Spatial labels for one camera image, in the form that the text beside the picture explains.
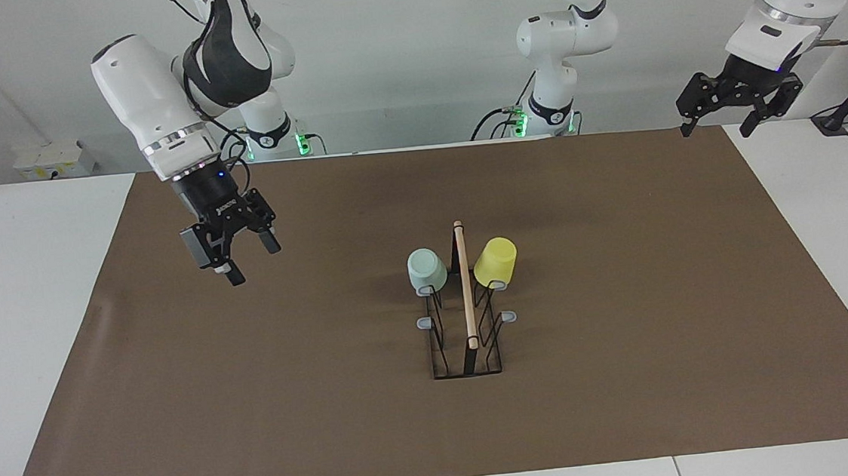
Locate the brown table mat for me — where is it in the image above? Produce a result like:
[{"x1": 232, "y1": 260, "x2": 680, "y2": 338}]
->
[{"x1": 0, "y1": 114, "x2": 848, "y2": 476}]

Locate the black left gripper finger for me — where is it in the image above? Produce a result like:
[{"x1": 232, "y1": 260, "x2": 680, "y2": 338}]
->
[
  {"x1": 736, "y1": 76, "x2": 808, "y2": 140},
  {"x1": 674, "y1": 70, "x2": 734, "y2": 139}
]

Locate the white wall socket box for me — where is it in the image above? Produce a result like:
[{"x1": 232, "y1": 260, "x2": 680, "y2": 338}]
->
[{"x1": 12, "y1": 138, "x2": 98, "y2": 183}]

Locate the pale green plastic cup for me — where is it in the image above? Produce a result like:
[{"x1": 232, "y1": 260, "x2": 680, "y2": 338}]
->
[{"x1": 405, "y1": 246, "x2": 450, "y2": 297}]

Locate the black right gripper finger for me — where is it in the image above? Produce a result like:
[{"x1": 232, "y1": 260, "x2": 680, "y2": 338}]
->
[
  {"x1": 180, "y1": 221, "x2": 247, "y2": 291},
  {"x1": 238, "y1": 188, "x2": 282, "y2": 256}
]

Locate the black base power cable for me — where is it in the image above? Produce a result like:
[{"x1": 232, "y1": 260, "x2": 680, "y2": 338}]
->
[{"x1": 466, "y1": 70, "x2": 542, "y2": 143}]

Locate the black wire cup rack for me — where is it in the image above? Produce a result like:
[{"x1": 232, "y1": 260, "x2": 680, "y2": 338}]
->
[{"x1": 410, "y1": 216, "x2": 522, "y2": 381}]

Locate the yellow plastic cup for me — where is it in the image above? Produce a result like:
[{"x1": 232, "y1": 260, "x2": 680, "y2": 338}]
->
[{"x1": 471, "y1": 236, "x2": 521, "y2": 293}]

